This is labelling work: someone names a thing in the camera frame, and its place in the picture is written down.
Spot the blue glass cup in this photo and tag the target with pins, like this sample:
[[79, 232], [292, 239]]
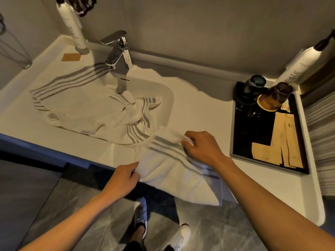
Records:
[[254, 87]]

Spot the person's right forearm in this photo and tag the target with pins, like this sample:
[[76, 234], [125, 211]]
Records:
[[267, 211]]

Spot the black tray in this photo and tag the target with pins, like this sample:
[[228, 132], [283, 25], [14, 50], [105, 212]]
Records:
[[248, 135]]

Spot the amber ribbed glass cup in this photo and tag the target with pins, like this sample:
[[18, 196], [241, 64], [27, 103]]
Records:
[[274, 97]]

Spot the person's right white shoe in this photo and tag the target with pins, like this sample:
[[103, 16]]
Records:
[[182, 236]]

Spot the white pump bottle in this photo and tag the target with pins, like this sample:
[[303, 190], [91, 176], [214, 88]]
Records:
[[301, 65], [72, 26]]

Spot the person's left hand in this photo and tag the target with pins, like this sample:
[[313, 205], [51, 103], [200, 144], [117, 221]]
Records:
[[121, 180]]

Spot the person's right hand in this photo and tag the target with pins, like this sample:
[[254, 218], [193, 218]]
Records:
[[206, 148]]

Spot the large striped white towel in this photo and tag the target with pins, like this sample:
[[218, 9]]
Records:
[[73, 107]]

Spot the small white sachet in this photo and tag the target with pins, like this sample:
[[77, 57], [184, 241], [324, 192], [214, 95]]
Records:
[[285, 107]]

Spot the person's white shoe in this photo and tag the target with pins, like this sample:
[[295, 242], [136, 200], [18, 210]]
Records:
[[140, 214], [182, 236]]

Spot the small striped white towel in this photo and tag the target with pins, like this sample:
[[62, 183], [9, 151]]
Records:
[[170, 175]]

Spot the person's left forearm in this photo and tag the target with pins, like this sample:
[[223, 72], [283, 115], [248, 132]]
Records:
[[68, 230]]

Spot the small tan soap packet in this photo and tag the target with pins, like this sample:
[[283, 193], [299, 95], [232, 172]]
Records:
[[70, 57]]

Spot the person's left white shoe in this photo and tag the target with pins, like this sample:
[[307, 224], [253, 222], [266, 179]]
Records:
[[140, 214]]

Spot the dark patterned hanging garment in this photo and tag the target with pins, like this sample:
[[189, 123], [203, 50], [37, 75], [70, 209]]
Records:
[[83, 5]]

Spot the chrome faucet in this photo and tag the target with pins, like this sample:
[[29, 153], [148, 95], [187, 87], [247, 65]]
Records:
[[117, 54]]

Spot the square kraft paper packet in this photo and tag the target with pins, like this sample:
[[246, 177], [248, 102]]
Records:
[[265, 154]]

